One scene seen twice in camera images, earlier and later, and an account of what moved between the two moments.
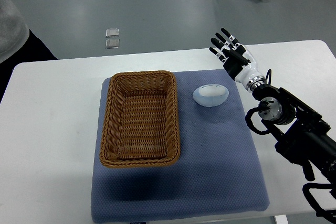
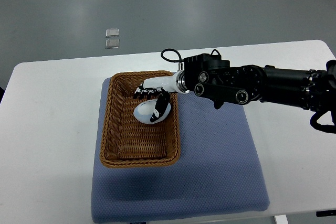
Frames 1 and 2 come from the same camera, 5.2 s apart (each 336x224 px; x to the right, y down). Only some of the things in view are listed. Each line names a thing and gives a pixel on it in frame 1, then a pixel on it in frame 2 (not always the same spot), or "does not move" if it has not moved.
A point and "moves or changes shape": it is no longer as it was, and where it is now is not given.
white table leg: [281, 219] does not move
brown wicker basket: [140, 124] does not move
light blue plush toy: [210, 95] moves or changes shape
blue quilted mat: [218, 170] does not move
